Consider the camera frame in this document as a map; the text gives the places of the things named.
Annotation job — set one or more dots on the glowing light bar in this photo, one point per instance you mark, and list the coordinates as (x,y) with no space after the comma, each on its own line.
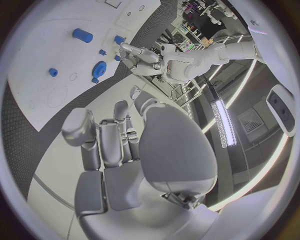
(225,123)

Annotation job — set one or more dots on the white task board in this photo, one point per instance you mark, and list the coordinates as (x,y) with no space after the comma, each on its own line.
(58,56)

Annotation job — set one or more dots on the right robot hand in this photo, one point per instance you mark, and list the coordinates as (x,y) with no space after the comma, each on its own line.
(173,150)

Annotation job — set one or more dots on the blue gear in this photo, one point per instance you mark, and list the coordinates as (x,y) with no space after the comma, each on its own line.
(99,69)

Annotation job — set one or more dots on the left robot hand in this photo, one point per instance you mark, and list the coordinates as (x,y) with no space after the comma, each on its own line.
(146,58)

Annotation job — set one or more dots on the long blue cylinder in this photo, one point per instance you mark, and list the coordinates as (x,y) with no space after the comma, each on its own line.
(82,35)

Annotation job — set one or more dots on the short blue cylinder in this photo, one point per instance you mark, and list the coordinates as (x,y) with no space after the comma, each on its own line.
(53,72)

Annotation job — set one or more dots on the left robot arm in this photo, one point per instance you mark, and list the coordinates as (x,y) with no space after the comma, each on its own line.
(206,56)

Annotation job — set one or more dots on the white robot head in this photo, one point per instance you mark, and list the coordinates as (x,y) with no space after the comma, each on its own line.
(280,110)

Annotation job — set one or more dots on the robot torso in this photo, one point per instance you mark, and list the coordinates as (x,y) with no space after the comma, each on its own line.
(272,46)

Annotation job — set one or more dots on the small blue peg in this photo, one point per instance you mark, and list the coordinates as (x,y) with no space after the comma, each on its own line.
(102,52)

